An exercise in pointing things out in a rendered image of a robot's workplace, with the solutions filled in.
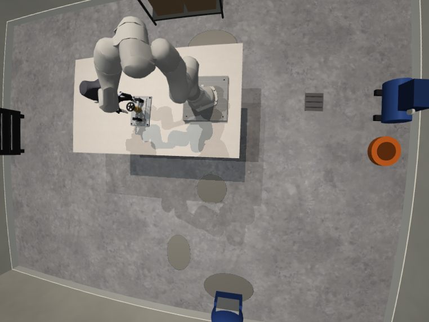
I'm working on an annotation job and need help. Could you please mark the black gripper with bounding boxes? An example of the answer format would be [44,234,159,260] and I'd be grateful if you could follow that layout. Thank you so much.
[116,91,137,114]

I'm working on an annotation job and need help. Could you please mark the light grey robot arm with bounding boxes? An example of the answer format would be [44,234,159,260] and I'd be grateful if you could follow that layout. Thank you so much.
[79,16,218,113]

